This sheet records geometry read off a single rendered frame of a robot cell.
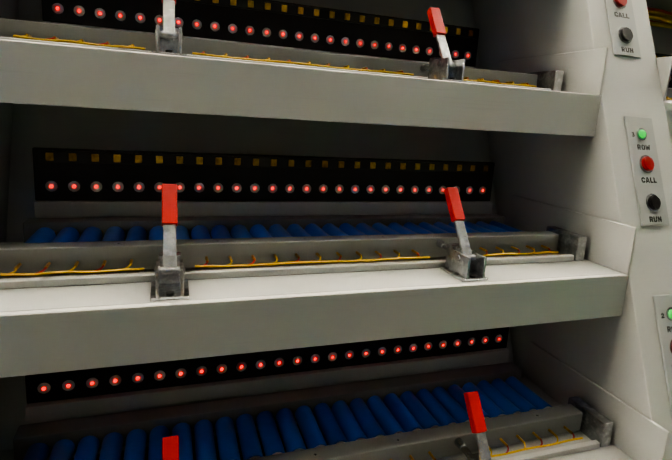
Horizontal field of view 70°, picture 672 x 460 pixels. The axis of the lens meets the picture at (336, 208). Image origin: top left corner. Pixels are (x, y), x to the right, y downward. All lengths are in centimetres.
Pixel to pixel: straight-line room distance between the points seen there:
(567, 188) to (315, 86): 34
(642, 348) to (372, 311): 29
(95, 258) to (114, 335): 9
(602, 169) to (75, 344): 53
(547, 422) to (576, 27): 44
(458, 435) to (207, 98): 39
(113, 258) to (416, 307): 26
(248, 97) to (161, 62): 7
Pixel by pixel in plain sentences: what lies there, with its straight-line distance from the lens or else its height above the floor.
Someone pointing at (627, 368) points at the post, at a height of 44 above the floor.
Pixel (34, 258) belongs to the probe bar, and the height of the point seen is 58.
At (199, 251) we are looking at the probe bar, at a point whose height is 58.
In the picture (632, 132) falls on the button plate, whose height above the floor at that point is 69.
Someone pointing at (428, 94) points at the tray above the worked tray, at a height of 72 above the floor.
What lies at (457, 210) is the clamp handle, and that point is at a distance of 49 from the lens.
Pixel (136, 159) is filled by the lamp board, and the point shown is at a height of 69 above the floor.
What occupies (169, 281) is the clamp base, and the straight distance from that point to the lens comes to 41.
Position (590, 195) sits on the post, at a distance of 61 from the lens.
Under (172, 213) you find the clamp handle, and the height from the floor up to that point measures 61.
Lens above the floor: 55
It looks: 9 degrees up
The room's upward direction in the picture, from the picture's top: 3 degrees counter-clockwise
